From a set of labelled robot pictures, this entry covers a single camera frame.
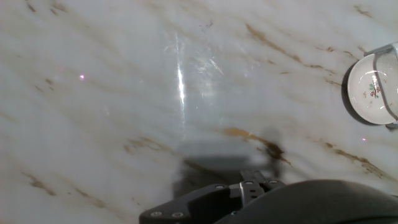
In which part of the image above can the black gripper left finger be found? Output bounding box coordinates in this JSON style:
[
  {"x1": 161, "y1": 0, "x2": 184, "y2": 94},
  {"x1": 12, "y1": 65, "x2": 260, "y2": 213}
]
[{"x1": 139, "y1": 170, "x2": 266, "y2": 224}]

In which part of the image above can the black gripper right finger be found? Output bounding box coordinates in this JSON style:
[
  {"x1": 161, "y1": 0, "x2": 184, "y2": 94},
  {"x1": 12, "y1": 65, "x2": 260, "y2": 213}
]
[{"x1": 264, "y1": 179, "x2": 285, "y2": 194}]

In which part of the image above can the marble pattern table sheet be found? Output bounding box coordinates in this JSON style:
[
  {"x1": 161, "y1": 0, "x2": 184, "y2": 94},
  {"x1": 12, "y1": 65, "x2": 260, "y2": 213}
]
[{"x1": 0, "y1": 0, "x2": 398, "y2": 224}]

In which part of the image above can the clear plastic box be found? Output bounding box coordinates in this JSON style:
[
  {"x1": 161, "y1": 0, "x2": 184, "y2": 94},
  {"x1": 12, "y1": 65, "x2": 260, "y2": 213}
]
[{"x1": 363, "y1": 42, "x2": 398, "y2": 130}]

